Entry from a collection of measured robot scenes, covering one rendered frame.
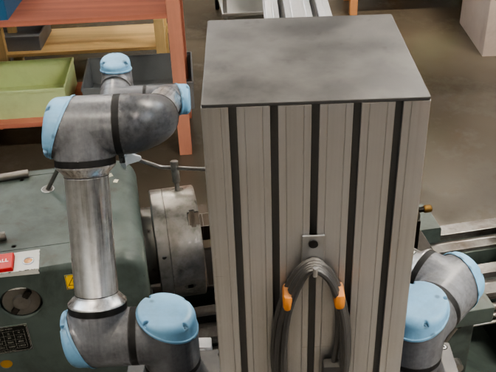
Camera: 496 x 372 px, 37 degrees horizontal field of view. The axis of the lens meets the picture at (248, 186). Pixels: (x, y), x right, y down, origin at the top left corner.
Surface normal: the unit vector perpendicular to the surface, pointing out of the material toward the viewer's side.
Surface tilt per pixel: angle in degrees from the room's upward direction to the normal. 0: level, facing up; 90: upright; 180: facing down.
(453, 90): 0
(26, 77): 90
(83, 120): 52
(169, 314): 7
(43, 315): 90
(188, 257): 68
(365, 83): 0
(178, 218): 30
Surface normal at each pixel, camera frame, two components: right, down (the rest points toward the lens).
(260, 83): -0.04, -0.83
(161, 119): 0.83, -0.04
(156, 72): 0.09, 0.54
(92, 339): -0.04, 0.17
